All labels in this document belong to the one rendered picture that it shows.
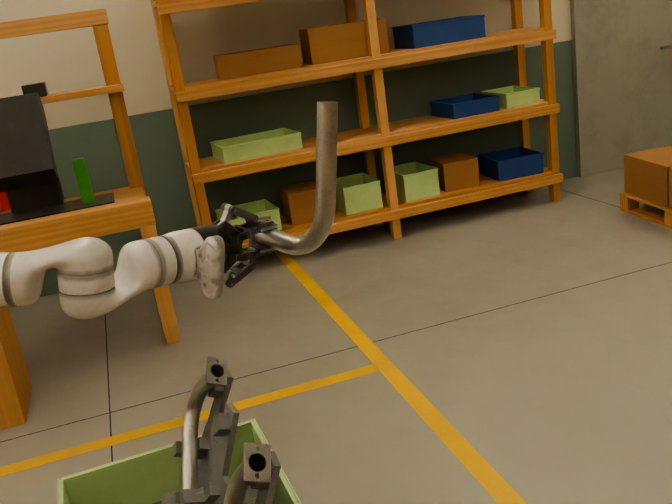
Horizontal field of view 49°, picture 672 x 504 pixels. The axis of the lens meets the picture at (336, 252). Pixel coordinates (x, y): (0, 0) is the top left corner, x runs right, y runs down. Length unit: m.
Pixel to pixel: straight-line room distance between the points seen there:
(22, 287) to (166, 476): 0.77
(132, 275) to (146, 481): 0.73
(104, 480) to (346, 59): 4.47
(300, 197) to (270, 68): 0.98
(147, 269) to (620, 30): 6.66
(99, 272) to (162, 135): 5.03
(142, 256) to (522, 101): 5.47
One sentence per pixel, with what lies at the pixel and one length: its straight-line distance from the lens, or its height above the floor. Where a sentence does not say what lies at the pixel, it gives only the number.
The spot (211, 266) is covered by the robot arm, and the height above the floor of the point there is 1.46.
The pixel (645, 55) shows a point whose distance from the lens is 7.62.
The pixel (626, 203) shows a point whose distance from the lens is 6.16.
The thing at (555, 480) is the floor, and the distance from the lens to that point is 3.03.
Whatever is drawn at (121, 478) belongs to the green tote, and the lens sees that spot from 1.67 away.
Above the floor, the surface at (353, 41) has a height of 1.55.
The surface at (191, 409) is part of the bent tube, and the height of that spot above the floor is 1.08.
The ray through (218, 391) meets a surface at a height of 1.11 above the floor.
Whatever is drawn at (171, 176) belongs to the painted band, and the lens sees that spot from 6.04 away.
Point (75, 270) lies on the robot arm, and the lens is 0.98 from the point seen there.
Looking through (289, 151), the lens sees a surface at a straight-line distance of 5.58.
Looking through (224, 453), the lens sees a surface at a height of 1.08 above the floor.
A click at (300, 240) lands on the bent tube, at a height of 1.45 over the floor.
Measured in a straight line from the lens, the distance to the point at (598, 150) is 7.42.
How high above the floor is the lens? 1.77
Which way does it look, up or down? 18 degrees down
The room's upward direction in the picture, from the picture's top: 8 degrees counter-clockwise
